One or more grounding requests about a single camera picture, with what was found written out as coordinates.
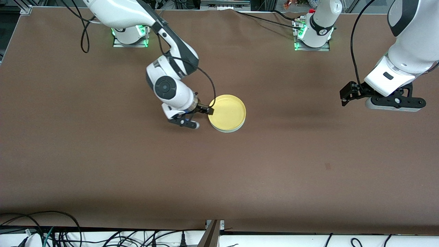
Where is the yellow plate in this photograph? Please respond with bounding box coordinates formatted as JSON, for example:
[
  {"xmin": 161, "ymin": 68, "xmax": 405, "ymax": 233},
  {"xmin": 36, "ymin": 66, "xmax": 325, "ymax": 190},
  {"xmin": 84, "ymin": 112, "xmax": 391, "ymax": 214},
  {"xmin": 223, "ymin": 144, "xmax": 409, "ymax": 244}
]
[{"xmin": 207, "ymin": 94, "xmax": 247, "ymax": 131}]

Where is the pale green plate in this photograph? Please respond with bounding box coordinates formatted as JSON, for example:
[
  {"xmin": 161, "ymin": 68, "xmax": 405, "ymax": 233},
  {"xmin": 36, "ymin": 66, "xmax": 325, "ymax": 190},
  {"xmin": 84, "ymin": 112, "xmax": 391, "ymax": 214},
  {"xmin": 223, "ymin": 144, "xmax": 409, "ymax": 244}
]
[{"xmin": 209, "ymin": 118, "xmax": 246, "ymax": 134}]

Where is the brown table cover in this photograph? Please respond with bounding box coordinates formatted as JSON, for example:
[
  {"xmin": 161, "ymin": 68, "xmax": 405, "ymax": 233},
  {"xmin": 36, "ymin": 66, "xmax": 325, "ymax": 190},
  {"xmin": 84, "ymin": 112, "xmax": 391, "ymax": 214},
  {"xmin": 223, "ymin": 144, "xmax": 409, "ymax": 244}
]
[{"xmin": 0, "ymin": 6, "xmax": 439, "ymax": 236}]

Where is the grey metal background device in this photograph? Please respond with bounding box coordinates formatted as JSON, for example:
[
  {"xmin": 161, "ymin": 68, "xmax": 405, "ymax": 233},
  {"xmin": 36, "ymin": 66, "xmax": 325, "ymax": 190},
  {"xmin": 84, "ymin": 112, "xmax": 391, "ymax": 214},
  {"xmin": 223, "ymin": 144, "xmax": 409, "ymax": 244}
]
[{"xmin": 200, "ymin": 0, "xmax": 251, "ymax": 11}]

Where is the black right camera bracket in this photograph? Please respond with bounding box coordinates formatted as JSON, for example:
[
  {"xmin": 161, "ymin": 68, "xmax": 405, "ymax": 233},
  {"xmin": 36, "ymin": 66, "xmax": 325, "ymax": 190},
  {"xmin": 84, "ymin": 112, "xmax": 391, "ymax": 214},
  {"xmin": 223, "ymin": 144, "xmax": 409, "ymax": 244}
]
[{"xmin": 167, "ymin": 116, "xmax": 198, "ymax": 128}]

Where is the black camera bracket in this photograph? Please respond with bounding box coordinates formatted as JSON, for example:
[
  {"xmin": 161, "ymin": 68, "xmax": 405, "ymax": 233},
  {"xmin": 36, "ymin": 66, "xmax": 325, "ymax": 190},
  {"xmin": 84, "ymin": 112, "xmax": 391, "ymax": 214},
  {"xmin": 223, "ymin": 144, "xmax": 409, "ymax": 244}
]
[
  {"xmin": 372, "ymin": 84, "xmax": 427, "ymax": 109},
  {"xmin": 167, "ymin": 116, "xmax": 198, "ymax": 128}
]

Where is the black left camera bracket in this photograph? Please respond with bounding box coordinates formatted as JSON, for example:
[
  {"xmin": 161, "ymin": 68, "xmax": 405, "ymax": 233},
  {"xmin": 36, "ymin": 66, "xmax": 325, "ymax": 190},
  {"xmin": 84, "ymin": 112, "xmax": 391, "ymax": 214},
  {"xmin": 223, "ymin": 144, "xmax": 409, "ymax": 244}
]
[{"xmin": 372, "ymin": 84, "xmax": 427, "ymax": 109}]

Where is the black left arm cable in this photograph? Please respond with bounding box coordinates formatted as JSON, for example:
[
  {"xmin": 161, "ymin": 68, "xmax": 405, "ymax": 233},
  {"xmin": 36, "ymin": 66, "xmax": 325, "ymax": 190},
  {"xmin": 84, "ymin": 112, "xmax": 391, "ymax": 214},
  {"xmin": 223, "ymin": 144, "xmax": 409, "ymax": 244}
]
[{"xmin": 350, "ymin": 0, "xmax": 376, "ymax": 94}]

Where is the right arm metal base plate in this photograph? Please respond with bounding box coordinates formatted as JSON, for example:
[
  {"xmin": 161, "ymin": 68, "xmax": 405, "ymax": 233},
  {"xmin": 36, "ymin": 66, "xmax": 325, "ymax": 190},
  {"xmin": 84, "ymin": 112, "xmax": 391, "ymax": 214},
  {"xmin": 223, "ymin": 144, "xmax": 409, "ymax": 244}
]
[{"xmin": 111, "ymin": 26, "xmax": 151, "ymax": 48}]

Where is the short black table cable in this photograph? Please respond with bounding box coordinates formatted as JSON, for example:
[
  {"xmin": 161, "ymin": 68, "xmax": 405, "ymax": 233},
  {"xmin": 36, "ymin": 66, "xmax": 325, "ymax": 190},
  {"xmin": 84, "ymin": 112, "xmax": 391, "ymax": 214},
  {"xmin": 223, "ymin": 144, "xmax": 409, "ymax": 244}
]
[{"xmin": 273, "ymin": 10, "xmax": 299, "ymax": 20}]

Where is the long black table cable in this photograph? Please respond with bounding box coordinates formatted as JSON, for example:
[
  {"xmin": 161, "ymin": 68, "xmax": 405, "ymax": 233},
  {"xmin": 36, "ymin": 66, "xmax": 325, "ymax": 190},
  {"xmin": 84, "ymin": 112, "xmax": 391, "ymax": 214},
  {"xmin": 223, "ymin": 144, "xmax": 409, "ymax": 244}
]
[{"xmin": 235, "ymin": 10, "xmax": 302, "ymax": 27}]

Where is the aluminium frame profile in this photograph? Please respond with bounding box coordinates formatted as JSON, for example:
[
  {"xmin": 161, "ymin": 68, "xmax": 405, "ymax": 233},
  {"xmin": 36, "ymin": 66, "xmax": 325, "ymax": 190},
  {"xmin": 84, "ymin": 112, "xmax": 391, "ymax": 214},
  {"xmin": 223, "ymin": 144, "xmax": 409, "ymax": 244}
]
[{"xmin": 197, "ymin": 220, "xmax": 225, "ymax": 247}]

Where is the large looping black cable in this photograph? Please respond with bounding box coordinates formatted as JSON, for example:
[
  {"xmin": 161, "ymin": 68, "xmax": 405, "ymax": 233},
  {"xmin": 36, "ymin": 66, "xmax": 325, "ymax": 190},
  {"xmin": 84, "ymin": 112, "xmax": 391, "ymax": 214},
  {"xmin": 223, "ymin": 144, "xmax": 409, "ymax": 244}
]
[{"xmin": 0, "ymin": 210, "xmax": 82, "ymax": 247}]

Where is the green cable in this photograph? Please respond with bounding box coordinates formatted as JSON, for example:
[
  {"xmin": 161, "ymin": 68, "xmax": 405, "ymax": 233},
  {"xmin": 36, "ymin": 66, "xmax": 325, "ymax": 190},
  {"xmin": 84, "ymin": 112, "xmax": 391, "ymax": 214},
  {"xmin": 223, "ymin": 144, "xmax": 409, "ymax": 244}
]
[{"xmin": 43, "ymin": 226, "xmax": 55, "ymax": 247}]

